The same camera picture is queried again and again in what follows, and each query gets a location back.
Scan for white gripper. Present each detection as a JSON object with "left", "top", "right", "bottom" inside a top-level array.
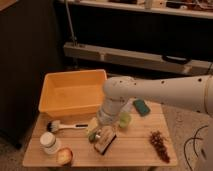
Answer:
[{"left": 97, "top": 98, "right": 124, "bottom": 125}]

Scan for wooden board eraser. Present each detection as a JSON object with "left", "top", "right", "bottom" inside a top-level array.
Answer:
[{"left": 94, "top": 126, "right": 116, "bottom": 155}]

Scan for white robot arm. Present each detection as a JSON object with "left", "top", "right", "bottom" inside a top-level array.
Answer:
[{"left": 97, "top": 75, "right": 213, "bottom": 125}]

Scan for yellow plastic tray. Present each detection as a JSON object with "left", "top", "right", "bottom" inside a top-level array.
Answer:
[{"left": 38, "top": 69, "right": 107, "bottom": 117}]

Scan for green plastic cup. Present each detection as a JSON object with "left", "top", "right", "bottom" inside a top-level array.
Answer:
[{"left": 119, "top": 112, "right": 131, "bottom": 128}]

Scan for teal sponge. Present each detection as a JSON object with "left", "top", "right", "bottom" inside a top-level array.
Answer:
[{"left": 133, "top": 99, "right": 150, "bottom": 116}]

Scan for green peeler tool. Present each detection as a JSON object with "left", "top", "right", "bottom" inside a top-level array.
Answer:
[{"left": 88, "top": 127, "right": 101, "bottom": 143}]

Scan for wooden table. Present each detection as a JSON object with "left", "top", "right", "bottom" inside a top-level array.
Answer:
[{"left": 23, "top": 102, "right": 177, "bottom": 168}]

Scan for dried red twig bunch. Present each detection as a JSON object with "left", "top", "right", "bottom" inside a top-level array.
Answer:
[{"left": 149, "top": 131, "right": 170, "bottom": 163}]

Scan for white dish brush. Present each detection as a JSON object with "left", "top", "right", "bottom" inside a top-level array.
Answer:
[{"left": 46, "top": 120, "right": 88, "bottom": 133}]

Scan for bread roll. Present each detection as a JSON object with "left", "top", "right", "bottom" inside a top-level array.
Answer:
[{"left": 56, "top": 148, "right": 73, "bottom": 165}]

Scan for white lidded jar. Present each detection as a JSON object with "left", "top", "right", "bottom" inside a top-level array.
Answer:
[{"left": 40, "top": 132, "right": 61, "bottom": 154}]

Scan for grey long case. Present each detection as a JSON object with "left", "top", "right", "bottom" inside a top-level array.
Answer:
[{"left": 63, "top": 42, "right": 213, "bottom": 75}]

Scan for metal pole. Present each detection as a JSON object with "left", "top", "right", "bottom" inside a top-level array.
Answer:
[{"left": 64, "top": 0, "right": 77, "bottom": 46}]

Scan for black cables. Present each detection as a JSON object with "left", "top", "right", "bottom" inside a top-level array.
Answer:
[{"left": 182, "top": 124, "right": 211, "bottom": 171}]

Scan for wall shelf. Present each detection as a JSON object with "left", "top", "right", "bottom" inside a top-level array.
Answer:
[{"left": 59, "top": 0, "right": 213, "bottom": 19}]

